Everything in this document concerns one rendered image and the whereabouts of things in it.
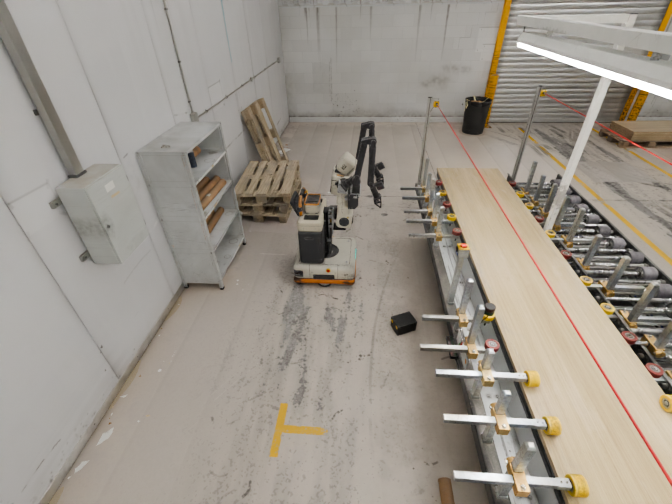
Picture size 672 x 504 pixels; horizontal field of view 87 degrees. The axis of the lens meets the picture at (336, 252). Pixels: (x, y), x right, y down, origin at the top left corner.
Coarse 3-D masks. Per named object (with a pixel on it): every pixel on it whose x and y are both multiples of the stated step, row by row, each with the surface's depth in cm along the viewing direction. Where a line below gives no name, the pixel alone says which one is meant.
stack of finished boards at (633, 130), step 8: (616, 128) 735; (624, 128) 713; (632, 128) 706; (640, 128) 705; (648, 128) 704; (656, 128) 703; (664, 128) 702; (624, 136) 715; (632, 136) 693; (640, 136) 692; (648, 136) 691; (656, 136) 691; (664, 136) 690
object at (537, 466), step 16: (448, 208) 362; (448, 224) 360; (464, 272) 299; (480, 288) 258; (480, 304) 257; (496, 336) 226; (496, 352) 225; (496, 368) 224; (512, 368) 200; (512, 384) 200; (512, 400) 199; (512, 416) 199; (528, 416) 180; (528, 432) 180; (528, 464) 179; (544, 464) 164; (544, 496) 163; (560, 496) 151
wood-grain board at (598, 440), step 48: (480, 192) 366; (480, 240) 296; (528, 240) 294; (528, 288) 247; (576, 288) 246; (528, 336) 212; (576, 336) 212; (576, 384) 186; (624, 384) 185; (576, 432) 166; (624, 432) 165; (624, 480) 149
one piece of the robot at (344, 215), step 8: (336, 176) 327; (344, 176) 328; (336, 192) 343; (336, 200) 351; (344, 200) 348; (344, 208) 349; (336, 216) 380; (344, 216) 354; (352, 216) 355; (336, 224) 361; (344, 224) 359
